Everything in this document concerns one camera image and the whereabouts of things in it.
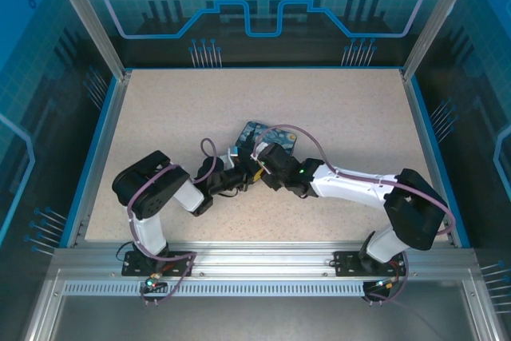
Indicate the starry night print tin box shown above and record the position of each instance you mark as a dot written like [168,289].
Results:
[245,135]

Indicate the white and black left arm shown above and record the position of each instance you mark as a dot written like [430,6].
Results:
[151,233]

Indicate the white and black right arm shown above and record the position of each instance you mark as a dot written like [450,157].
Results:
[351,185]

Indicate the small connector with LED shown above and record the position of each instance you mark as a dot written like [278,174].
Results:
[385,284]
[153,279]

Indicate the blue table edge trim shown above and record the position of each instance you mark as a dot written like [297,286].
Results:
[91,157]
[428,137]

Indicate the grey metal tray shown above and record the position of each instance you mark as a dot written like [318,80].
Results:
[259,321]

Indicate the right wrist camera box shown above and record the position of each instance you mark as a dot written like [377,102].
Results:
[259,160]

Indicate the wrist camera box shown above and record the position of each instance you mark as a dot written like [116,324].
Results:
[259,160]
[232,152]

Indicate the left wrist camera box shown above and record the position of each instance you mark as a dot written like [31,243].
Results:
[232,152]

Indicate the aluminium frame post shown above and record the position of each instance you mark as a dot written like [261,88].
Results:
[435,21]
[94,21]

